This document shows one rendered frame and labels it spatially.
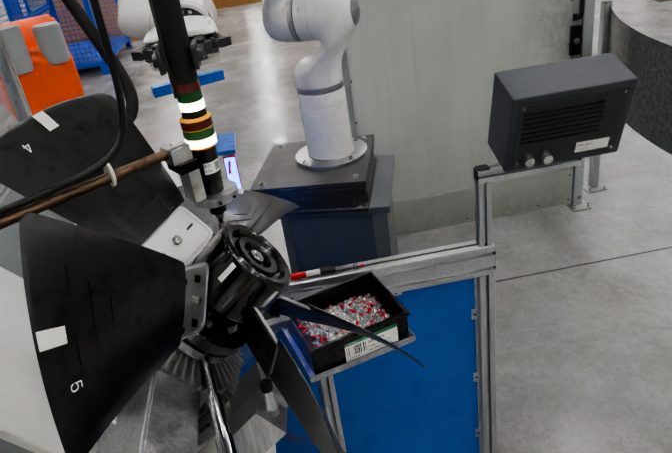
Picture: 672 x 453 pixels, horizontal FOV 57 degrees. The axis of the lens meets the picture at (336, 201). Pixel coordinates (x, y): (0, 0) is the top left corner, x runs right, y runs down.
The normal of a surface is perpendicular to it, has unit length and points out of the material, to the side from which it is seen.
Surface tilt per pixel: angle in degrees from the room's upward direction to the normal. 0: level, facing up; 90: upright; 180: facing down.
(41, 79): 90
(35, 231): 64
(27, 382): 50
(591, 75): 15
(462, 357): 90
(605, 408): 0
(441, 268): 90
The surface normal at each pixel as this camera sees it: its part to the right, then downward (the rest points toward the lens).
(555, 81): -0.09, -0.73
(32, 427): 0.67, -0.70
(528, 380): -0.13, -0.87
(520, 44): 0.14, 0.45
